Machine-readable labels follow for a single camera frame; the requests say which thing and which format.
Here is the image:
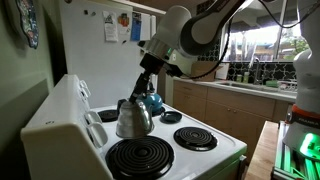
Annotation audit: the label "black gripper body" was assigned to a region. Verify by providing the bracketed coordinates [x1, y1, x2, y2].
[140, 53, 172, 78]

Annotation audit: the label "silver stove top kettle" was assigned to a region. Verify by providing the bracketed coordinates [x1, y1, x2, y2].
[116, 101, 154, 139]

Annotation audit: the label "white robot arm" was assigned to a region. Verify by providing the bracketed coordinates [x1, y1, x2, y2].
[130, 0, 320, 161]

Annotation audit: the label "blue kettle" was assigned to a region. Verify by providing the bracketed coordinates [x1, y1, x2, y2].
[138, 82, 163, 114]

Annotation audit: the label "white electric stove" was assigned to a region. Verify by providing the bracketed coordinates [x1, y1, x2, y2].
[21, 75, 247, 180]

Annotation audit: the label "small dark blue lid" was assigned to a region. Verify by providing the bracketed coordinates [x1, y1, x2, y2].
[160, 111, 182, 124]

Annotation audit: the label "blue paper on fridge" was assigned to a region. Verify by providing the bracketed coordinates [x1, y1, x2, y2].
[131, 12, 142, 41]

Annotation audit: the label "cardboard box on counter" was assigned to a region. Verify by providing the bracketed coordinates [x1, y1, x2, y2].
[191, 61, 220, 82]

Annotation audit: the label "white refrigerator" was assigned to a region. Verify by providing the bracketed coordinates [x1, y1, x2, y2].
[59, 0, 156, 108]

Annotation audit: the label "white paper on fridge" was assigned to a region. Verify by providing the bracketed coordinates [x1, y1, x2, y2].
[103, 11, 118, 42]

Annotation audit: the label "wooden kitchen cabinets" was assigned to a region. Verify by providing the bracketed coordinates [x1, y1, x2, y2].
[173, 80, 291, 162]

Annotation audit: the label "kitchen faucet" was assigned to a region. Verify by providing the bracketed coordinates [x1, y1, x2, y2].
[248, 57, 261, 85]

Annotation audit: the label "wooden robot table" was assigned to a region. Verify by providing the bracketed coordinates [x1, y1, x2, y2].
[245, 121, 278, 180]

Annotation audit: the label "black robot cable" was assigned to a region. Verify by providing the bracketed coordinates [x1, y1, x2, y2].
[186, 0, 320, 80]

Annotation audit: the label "colourful wall decoration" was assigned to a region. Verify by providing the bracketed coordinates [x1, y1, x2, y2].
[15, 0, 39, 49]

